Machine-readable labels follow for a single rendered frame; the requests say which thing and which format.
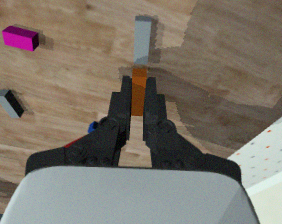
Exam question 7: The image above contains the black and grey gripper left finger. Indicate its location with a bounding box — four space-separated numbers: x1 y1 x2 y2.
25 76 132 176

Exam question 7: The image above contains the small blue block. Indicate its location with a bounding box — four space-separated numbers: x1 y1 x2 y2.
88 121 98 133

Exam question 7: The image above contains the magenta rectangular block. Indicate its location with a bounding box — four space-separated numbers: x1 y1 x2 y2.
2 26 39 51

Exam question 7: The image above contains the orange rectangular bar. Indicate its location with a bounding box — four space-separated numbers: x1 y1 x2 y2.
131 69 147 116

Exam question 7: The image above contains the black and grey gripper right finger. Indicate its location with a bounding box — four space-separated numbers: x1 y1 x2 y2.
143 77 242 184

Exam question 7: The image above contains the grey rod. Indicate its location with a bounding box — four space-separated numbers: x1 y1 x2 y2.
133 16 151 64
0 89 24 118

